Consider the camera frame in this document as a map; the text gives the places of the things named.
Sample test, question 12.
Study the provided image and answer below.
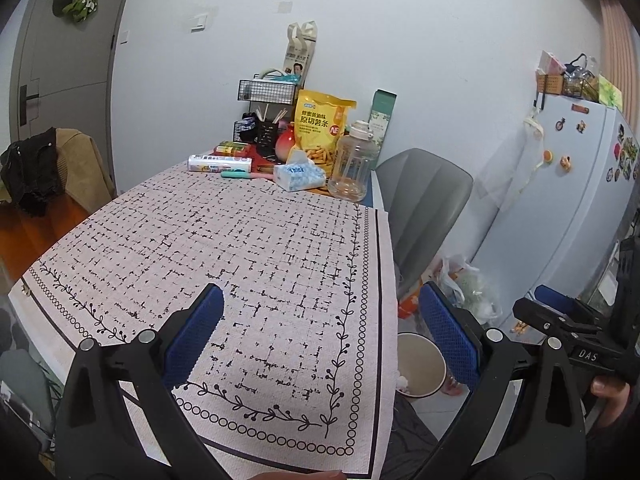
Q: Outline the beige round trash bin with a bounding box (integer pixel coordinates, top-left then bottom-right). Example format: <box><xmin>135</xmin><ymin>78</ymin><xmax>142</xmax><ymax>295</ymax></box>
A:
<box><xmin>396</xmin><ymin>333</ymin><xmax>447</xmax><ymax>400</ymax></box>

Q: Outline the person's right hand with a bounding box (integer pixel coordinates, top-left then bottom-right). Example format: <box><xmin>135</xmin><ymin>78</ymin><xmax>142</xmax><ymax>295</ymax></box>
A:
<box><xmin>590</xmin><ymin>376</ymin><xmax>632</xmax><ymax>428</ymax></box>

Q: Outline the orange cardboard box on floor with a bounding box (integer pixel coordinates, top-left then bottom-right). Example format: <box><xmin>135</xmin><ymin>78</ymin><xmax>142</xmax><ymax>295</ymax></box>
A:
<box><xmin>398</xmin><ymin>294</ymin><xmax>419</xmax><ymax>318</ymax></box>

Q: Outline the white plastic bag of groceries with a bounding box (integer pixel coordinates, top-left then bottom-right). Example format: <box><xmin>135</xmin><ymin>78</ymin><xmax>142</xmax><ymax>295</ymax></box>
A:
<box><xmin>436</xmin><ymin>255</ymin><xmax>502</xmax><ymax>325</ymax></box>

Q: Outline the white refrigerator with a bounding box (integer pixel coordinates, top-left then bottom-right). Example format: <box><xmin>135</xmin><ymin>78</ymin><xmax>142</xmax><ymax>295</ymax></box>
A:
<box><xmin>472</xmin><ymin>96</ymin><xmax>639</xmax><ymax>312</ymax></box>

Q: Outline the grey upholstered chair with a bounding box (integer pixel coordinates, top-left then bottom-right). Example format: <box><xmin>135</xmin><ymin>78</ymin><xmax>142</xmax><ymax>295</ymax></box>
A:
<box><xmin>375</xmin><ymin>148</ymin><xmax>473</xmax><ymax>299</ymax></box>

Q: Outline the white roll of bags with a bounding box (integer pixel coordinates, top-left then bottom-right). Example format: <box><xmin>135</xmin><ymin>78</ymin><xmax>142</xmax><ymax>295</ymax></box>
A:
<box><xmin>186</xmin><ymin>155</ymin><xmax>252</xmax><ymax>174</ymax></box>

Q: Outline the pink pen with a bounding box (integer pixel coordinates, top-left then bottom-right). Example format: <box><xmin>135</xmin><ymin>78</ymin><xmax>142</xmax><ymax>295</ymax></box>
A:
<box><xmin>250</xmin><ymin>172</ymin><xmax>273</xmax><ymax>181</ymax></box>

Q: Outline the brown wooden chair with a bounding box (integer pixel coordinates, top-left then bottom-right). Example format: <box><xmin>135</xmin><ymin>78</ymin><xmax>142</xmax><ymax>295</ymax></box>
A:
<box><xmin>1</xmin><ymin>128</ymin><xmax>115</xmax><ymax>214</ymax></box>

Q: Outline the clear plastic water jug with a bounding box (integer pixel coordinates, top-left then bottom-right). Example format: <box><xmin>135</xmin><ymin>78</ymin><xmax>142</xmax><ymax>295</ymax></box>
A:
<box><xmin>328</xmin><ymin>120</ymin><xmax>378</xmax><ymax>203</ymax></box>

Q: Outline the red candy package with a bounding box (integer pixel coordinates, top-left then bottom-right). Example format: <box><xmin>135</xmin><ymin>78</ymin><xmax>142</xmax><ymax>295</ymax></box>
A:
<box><xmin>213</xmin><ymin>141</ymin><xmax>250</xmax><ymax>158</ymax></box>

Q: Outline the woven basket on fridge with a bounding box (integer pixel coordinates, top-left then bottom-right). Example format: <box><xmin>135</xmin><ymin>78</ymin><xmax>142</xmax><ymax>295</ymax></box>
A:
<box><xmin>536</xmin><ymin>74</ymin><xmax>564</xmax><ymax>96</ymax></box>

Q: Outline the blue white tissue pack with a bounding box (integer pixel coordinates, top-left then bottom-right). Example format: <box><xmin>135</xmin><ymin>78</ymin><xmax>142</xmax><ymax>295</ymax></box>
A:
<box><xmin>272</xmin><ymin>148</ymin><xmax>326</xmax><ymax>192</ymax></box>

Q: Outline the black pen holder cup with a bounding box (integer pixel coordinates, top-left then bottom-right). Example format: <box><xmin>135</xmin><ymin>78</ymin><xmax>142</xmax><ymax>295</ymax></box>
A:
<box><xmin>256</xmin><ymin>122</ymin><xmax>279</xmax><ymax>158</ymax></box>

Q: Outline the black jacket on chair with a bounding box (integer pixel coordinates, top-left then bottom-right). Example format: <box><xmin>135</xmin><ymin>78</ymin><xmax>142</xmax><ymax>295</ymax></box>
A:
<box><xmin>1</xmin><ymin>128</ymin><xmax>64</xmax><ymax>218</ymax></box>

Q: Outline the peach shaped ornament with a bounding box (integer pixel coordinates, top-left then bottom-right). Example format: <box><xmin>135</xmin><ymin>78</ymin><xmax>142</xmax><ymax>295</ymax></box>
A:
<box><xmin>274</xmin><ymin>129</ymin><xmax>296</xmax><ymax>162</ymax></box>

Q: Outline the green tall carton box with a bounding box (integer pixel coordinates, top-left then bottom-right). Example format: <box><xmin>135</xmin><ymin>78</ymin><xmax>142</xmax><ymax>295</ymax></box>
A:
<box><xmin>368</xmin><ymin>89</ymin><xmax>397</xmax><ymax>151</ymax></box>

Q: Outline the yellow snack bag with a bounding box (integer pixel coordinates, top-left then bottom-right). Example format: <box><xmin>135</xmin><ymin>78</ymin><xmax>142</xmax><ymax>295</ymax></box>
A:
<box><xmin>294</xmin><ymin>89</ymin><xmax>357</xmax><ymax>179</ymax></box>

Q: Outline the grey door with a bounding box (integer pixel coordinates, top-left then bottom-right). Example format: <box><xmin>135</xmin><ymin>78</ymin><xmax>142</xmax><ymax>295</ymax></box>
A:
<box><xmin>9</xmin><ymin>0</ymin><xmax>126</xmax><ymax>172</ymax></box>

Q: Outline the white paper gift bag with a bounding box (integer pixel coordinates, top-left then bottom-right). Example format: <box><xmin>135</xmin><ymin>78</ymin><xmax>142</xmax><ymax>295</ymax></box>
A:
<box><xmin>282</xmin><ymin>21</ymin><xmax>318</xmax><ymax>88</ymax></box>

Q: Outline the green cloth on door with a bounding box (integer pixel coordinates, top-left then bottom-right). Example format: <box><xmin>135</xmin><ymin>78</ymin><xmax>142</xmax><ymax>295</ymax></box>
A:
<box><xmin>62</xmin><ymin>0</ymin><xmax>99</xmax><ymax>23</ymax></box>

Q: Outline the black wire mesh basket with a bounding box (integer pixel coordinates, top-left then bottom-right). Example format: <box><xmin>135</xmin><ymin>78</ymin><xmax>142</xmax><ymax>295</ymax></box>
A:
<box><xmin>238</xmin><ymin>78</ymin><xmax>297</xmax><ymax>105</ymax></box>

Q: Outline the white wall switch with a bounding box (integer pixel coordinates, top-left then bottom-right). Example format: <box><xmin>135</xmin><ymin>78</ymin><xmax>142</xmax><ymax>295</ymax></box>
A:
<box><xmin>190</xmin><ymin>12</ymin><xmax>209</xmax><ymax>32</ymax></box>

